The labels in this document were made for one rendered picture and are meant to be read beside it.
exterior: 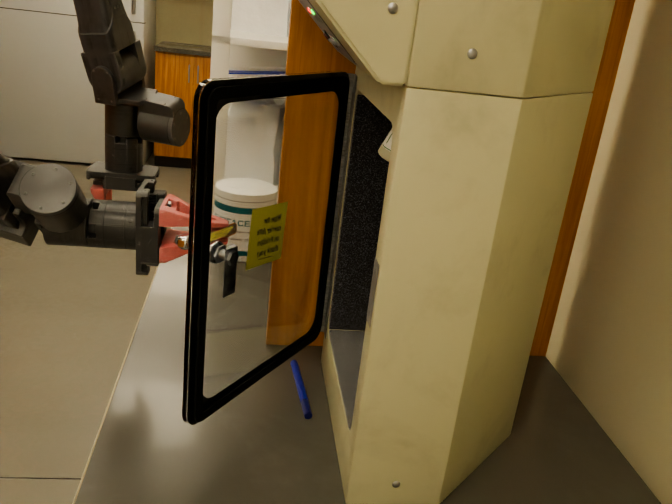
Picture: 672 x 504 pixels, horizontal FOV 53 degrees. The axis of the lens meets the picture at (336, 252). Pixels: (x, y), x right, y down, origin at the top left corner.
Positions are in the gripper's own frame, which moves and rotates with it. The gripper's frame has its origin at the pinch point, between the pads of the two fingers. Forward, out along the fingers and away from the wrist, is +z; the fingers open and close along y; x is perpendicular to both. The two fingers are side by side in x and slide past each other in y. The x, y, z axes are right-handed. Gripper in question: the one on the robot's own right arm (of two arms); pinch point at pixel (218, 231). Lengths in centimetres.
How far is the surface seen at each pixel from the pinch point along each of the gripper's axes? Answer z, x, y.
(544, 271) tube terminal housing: 40.1, -3.8, -1.2
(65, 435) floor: -55, 120, -119
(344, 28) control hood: 10.9, -16.8, 25.2
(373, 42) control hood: 13.6, -16.7, 24.3
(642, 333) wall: 60, 3, -12
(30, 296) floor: -99, 225, -119
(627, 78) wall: 60, 24, 21
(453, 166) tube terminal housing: 22.6, -16.6, 13.9
